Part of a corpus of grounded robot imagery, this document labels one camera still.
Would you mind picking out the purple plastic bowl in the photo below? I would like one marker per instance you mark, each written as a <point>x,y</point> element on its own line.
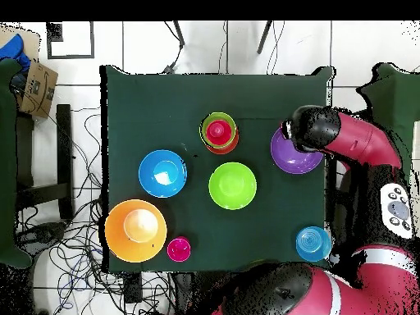
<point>288,160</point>

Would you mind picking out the red plastic cup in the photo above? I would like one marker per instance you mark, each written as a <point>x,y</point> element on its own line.
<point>218,131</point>

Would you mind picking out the large green plastic bowl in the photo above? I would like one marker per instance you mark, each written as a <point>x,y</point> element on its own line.
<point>233,186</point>

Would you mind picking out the small green ribbed bowl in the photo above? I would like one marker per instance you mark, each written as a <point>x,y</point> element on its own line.
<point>206,119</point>

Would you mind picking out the small blue plastic bowl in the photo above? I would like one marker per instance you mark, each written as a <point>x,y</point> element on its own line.
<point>313,244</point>

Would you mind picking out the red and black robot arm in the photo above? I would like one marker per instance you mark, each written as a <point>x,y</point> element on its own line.
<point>361,137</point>

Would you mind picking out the dark green tablecloth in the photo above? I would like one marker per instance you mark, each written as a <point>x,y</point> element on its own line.
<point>213,95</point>

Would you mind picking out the green cloth on side table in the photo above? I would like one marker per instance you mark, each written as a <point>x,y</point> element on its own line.
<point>6,164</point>
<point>397,98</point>

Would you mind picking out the large blue plastic bowl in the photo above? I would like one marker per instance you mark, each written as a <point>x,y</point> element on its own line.
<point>162,174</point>

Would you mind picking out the pink plastic cup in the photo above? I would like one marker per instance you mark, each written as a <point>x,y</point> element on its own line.
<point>178,249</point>

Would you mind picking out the yellow plastic bowl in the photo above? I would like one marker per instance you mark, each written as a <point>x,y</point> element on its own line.
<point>136,229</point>

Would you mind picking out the black power strip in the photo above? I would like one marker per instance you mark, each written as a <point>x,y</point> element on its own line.
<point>132,287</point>

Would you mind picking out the black bench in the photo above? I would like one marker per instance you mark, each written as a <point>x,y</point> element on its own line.
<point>64,157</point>

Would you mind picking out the cardboard box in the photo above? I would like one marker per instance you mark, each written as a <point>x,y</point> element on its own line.
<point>39,88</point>

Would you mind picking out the grey base with black knob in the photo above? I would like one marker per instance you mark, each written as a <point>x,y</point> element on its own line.
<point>46,234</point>

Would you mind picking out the blue cloth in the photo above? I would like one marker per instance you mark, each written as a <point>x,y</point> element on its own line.
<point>14,49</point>

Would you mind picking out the black square frame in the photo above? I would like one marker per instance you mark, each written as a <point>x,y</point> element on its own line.
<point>70,56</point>

